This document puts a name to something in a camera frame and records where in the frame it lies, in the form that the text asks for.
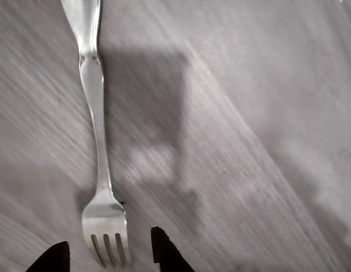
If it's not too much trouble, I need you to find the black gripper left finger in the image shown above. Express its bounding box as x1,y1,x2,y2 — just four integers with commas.
24,241,71,272

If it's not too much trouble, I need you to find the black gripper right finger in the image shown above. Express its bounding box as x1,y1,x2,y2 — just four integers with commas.
150,226,196,272

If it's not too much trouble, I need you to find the metal fork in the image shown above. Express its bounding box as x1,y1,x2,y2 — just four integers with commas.
60,0,132,269

